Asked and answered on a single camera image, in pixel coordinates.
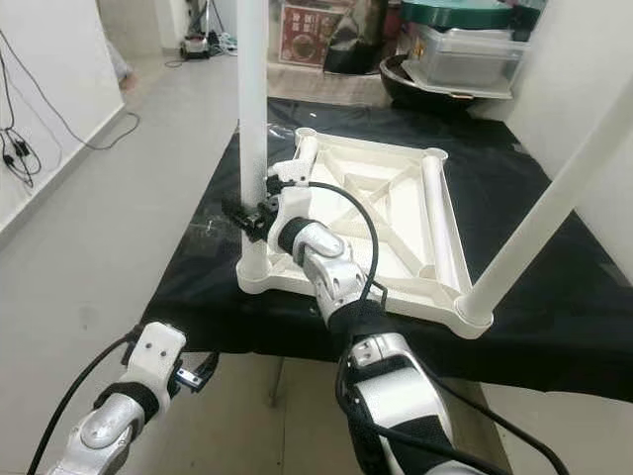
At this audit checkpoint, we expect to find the clear plastic bag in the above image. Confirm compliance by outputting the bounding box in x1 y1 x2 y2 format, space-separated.
196 211 243 253

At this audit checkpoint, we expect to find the black tablecloth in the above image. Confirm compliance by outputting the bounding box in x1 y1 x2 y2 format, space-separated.
136 96 633 402

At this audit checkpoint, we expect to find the white plastic table top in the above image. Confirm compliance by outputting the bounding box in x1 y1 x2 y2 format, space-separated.
237 127 496 340

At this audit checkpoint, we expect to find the beige cloth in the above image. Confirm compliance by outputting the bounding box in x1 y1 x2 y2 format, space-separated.
265 67 402 105

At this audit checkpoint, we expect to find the red printed box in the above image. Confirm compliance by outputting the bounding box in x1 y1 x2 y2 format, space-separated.
279 5 342 68

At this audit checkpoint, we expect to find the person bare leg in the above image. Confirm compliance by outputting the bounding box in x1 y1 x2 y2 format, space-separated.
109 49 135 92

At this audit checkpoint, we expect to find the black wok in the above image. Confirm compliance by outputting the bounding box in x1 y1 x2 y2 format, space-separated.
378 54 505 112

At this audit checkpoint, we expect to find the black bag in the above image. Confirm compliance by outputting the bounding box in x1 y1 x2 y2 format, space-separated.
321 0 389 75

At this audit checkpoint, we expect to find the clear plastic container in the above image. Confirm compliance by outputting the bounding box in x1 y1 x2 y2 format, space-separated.
406 25 530 98

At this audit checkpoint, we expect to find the green pot lid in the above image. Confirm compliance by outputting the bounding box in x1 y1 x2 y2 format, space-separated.
401 0 515 31

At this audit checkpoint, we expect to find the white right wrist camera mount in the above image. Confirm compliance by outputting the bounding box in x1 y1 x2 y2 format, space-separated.
272 158 317 248

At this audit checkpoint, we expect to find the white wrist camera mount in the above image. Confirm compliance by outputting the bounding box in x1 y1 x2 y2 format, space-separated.
272 158 317 248
132 322 189 392

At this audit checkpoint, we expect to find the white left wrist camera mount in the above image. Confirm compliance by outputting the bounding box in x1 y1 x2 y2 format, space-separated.
132 322 189 392

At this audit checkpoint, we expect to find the black floor cable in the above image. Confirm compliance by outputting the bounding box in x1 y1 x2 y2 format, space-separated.
0 30 141 151

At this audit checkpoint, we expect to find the wall plug cable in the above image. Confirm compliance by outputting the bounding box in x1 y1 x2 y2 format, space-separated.
0 30 36 189

